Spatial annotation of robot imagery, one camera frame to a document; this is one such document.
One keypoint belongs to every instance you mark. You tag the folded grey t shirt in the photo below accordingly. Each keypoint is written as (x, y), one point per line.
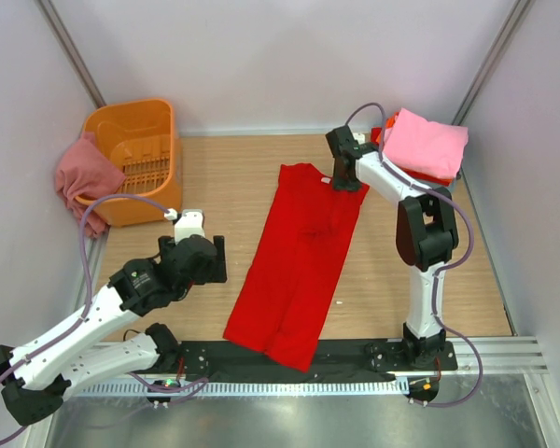
(452, 185)

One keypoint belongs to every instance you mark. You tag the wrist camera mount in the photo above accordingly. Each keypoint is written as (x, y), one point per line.
(186, 223)
(360, 138)

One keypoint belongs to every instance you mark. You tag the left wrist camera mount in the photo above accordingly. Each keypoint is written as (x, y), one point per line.
(186, 223)

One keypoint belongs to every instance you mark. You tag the red t shirt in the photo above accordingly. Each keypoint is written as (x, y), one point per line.
(283, 304)
(377, 132)

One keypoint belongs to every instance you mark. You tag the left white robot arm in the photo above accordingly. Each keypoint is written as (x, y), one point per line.
(38, 377)

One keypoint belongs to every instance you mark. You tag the white slotted cable duct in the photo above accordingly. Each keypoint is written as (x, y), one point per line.
(130, 388)

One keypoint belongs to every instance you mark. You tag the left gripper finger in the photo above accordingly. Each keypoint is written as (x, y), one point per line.
(219, 243)
(212, 274)

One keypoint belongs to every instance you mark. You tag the folded pink t shirt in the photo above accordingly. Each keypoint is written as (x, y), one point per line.
(426, 146)

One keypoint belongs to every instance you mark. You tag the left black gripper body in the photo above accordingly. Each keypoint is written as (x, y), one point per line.
(218, 260)

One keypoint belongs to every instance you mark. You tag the orange plastic basket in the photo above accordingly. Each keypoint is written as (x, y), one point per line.
(139, 138)

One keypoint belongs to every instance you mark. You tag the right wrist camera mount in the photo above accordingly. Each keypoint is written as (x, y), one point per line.
(360, 138)

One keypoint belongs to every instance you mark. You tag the dusty pink t shirt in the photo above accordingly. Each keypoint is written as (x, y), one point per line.
(84, 171)

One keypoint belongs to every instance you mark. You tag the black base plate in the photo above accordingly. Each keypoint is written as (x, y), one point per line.
(334, 362)

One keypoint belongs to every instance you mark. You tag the folded red t shirt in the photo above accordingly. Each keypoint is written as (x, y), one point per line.
(377, 132)

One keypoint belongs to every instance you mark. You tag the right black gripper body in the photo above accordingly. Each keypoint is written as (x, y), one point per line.
(345, 174)

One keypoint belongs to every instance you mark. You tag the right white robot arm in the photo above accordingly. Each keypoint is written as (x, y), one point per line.
(426, 235)

